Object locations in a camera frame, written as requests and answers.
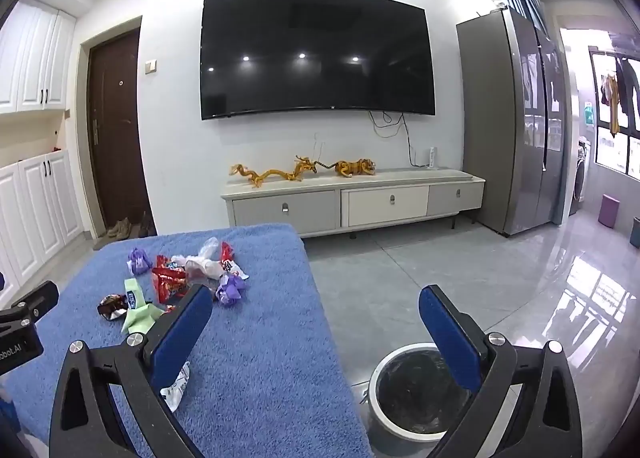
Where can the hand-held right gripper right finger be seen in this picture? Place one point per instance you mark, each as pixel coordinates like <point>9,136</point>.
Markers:
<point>447,333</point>

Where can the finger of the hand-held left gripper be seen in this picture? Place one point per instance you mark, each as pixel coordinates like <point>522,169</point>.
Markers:
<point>40,300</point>

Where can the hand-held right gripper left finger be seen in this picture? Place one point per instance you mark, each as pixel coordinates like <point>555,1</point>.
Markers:
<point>180,338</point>

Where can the white printed wrapper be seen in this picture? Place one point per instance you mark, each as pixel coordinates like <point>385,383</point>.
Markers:
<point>177,385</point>

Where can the green wrapper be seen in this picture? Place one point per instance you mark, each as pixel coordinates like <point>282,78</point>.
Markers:
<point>137,310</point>

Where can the red snack wrapper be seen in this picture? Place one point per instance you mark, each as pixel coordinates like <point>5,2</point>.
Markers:
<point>170,280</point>

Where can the purple candy wrapper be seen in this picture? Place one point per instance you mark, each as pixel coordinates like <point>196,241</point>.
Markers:
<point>139,260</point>
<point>230,288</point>

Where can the dark brown wrapper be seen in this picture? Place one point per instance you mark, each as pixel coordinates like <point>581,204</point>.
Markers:
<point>111,308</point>

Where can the white round waste bin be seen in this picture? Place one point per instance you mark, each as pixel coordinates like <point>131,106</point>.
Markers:
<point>415,398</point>

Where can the clear plastic bag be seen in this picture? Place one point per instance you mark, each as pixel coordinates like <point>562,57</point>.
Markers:
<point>205,263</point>

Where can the red and white wrapper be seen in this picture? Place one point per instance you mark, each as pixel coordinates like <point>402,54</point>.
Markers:
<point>230,260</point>

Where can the white base cabinets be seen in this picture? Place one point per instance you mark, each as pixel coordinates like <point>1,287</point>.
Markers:
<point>40,213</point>

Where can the blue fluffy blanket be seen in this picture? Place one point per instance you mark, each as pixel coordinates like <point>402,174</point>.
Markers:
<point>270,338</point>

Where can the grey doormat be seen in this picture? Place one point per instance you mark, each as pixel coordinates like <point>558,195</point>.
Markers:
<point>112,240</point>

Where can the beige shoes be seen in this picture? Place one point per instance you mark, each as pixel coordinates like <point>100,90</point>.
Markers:
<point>119,228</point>

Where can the dark shoes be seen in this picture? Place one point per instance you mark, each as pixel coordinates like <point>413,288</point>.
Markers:
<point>145,225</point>

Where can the white television cabinet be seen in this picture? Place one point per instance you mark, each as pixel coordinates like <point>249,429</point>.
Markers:
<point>385,203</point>

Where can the white power strip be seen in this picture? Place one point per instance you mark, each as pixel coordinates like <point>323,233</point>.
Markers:
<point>433,158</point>

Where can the brown entrance door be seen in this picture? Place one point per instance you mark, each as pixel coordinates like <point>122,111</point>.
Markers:
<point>117,138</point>

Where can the golden tiger figurine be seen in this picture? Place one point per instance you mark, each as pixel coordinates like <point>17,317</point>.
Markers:
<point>355,167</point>

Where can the golden dragon figurine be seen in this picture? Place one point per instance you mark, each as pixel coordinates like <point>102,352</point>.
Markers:
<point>275,172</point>

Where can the grey refrigerator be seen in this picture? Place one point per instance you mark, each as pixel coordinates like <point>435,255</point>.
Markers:
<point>495,138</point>

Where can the purple stool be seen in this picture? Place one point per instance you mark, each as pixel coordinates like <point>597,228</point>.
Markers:
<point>609,210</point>

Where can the washing machine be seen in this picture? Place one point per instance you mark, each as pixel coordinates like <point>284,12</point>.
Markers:
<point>580,178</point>

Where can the teal stool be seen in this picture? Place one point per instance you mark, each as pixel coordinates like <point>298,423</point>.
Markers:
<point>635,233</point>

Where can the hanging yellow garment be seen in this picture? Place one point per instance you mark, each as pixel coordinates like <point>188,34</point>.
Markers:
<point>611,103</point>

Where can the hanging dark garment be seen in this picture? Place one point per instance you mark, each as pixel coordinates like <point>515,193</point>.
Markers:
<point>627,85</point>

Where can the blue curtain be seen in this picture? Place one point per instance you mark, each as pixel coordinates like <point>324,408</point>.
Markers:
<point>525,10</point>

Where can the white wall cabinets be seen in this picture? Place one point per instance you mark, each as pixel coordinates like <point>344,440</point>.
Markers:
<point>32,58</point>

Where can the beige light switch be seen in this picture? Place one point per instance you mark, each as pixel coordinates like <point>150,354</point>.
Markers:
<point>150,66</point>

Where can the black wall television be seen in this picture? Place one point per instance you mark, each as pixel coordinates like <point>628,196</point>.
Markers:
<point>315,53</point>

